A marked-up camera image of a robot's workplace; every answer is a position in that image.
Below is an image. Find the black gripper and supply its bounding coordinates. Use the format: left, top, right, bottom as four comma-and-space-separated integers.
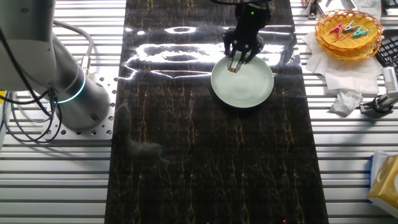
222, 0, 275, 73

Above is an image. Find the pale green round plate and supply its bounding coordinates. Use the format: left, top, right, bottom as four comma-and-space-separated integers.
210, 52, 275, 109

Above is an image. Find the metal stand foot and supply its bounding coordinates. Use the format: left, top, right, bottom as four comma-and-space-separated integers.
306, 0, 321, 20

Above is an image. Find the pink plastic clothespin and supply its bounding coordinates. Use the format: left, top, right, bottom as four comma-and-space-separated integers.
329, 22, 344, 35

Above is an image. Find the white paper towel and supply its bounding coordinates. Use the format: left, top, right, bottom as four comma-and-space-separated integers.
303, 30, 384, 94

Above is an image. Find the grey plastic clothespin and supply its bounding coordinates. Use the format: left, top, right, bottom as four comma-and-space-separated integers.
343, 20, 359, 32

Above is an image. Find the yellow wicker basket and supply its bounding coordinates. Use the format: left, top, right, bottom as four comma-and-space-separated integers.
315, 9, 383, 62

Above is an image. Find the crumpled white tissue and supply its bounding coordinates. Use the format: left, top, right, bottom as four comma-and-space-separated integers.
329, 90, 364, 118

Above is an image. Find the teal plastic clothespin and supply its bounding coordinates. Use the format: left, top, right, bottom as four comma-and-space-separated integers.
352, 26, 370, 39

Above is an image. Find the dark marble pattern mat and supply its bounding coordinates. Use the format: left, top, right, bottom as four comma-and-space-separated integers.
104, 0, 330, 224

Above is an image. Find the white plastic bag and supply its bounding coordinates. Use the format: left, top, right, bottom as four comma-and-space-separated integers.
323, 0, 382, 21

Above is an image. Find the black keyboard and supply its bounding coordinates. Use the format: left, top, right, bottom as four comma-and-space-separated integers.
375, 35, 398, 75

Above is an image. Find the yellow tissue box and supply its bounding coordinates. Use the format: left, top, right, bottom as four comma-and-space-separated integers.
366, 151, 398, 218

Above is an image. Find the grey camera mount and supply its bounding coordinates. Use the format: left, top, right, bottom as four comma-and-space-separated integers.
359, 91, 398, 118

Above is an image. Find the silver ribbed camera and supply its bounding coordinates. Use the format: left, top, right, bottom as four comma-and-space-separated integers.
382, 66, 398, 94

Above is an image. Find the grey base hose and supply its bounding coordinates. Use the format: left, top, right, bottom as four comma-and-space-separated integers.
52, 19, 95, 75

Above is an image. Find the silver perforated base plate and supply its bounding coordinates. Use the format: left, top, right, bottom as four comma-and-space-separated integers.
42, 73, 119, 141

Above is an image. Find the black base cable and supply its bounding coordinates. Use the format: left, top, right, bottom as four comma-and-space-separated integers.
0, 90, 63, 144

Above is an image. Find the white base cable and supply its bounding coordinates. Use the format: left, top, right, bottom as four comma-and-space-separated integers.
12, 93, 52, 124

